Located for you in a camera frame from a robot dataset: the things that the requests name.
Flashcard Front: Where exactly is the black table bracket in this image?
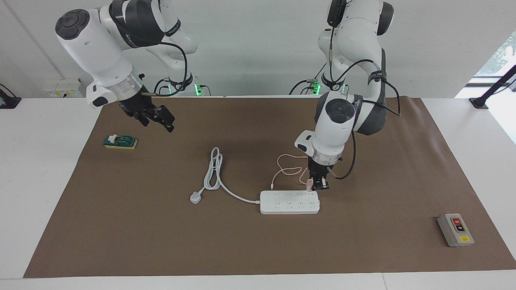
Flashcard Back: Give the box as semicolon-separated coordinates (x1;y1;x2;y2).
0;83;21;109

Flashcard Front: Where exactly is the black clamp stand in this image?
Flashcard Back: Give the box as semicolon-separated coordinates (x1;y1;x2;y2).
470;64;516;109

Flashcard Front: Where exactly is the white wall socket box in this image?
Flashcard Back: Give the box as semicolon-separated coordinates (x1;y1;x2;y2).
45;79;83;98

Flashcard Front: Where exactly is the grey on-off switch box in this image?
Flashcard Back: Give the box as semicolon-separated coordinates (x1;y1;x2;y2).
437;213;475;247

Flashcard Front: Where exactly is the brown table mat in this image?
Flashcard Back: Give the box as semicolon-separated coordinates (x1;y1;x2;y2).
23;97;516;278

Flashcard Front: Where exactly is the white power strip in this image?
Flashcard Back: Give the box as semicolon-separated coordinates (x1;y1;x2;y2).
260;190;321;215

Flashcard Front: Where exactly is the black left arm base cable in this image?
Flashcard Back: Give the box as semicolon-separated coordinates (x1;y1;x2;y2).
289;60;328;95

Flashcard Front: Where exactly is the pink charging cable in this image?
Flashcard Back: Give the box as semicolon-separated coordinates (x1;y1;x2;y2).
271;154;313;190

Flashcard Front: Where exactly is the black arm base cable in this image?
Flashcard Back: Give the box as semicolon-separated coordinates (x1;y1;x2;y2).
289;60;328;95
152;78;172;97

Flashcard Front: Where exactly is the white power cord with plug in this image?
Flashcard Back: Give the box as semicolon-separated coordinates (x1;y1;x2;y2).
190;147;262;205

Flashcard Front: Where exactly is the black right arm base cable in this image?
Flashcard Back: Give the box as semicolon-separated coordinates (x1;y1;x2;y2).
152;78;172;97

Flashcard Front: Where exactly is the green knife switch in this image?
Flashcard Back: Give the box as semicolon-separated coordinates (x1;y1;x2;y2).
104;134;138;150

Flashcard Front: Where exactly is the window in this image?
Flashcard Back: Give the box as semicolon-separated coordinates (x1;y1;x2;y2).
468;32;516;87

